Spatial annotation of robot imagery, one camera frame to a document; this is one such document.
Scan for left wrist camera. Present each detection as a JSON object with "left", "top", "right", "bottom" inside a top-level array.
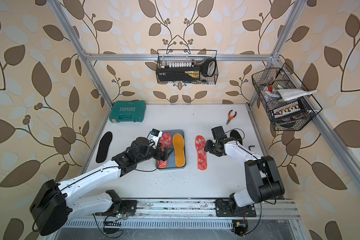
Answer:
[{"left": 148, "top": 129, "right": 163, "bottom": 146}]

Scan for blue-grey storage box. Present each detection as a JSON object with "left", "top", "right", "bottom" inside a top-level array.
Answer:
[{"left": 156, "top": 130, "right": 186, "bottom": 170}]

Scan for red insole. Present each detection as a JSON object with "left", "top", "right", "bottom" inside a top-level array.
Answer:
[
  {"left": 158, "top": 133, "right": 172, "bottom": 169},
  {"left": 195, "top": 135, "right": 208, "bottom": 171}
]

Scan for white paper in basket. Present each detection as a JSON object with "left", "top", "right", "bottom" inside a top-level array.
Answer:
[{"left": 276, "top": 89, "right": 317, "bottom": 101}]

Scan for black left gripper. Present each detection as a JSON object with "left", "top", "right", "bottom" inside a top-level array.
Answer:
[{"left": 136, "top": 142, "right": 176, "bottom": 167}]

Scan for black insole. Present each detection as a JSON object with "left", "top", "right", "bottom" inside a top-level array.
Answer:
[
  {"left": 230, "top": 130, "right": 243, "bottom": 145},
  {"left": 96, "top": 132, "right": 113, "bottom": 164}
]

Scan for black wire basket right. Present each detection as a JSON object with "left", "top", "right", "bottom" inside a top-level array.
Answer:
[{"left": 252, "top": 63, "right": 323, "bottom": 131}]

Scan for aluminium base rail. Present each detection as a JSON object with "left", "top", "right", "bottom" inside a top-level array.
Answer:
[{"left": 64, "top": 199, "right": 301, "bottom": 232}]

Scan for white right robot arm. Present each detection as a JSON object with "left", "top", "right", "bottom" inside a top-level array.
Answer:
[{"left": 205, "top": 126, "right": 285, "bottom": 215}]

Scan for black wire basket back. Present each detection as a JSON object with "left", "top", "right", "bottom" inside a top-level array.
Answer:
[{"left": 156, "top": 49, "right": 219, "bottom": 85}]

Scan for yellow insole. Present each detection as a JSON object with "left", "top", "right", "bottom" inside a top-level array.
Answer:
[{"left": 173, "top": 133, "right": 186, "bottom": 168}]

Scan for black yellow tool box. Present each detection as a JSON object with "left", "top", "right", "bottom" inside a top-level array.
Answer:
[{"left": 156, "top": 67, "right": 201, "bottom": 83}]

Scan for orange handled pliers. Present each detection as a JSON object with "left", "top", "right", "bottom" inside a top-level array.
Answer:
[{"left": 226, "top": 110, "right": 237, "bottom": 125}]

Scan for black wire basket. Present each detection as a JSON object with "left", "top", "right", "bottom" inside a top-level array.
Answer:
[
  {"left": 252, "top": 63, "right": 323, "bottom": 131},
  {"left": 156, "top": 49, "right": 219, "bottom": 85}
]

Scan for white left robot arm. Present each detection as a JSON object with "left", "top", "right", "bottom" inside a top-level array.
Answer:
[{"left": 30, "top": 137, "right": 174, "bottom": 236}]

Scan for green plastic tool case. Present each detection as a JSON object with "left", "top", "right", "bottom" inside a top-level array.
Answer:
[{"left": 109, "top": 101, "right": 146, "bottom": 123}]

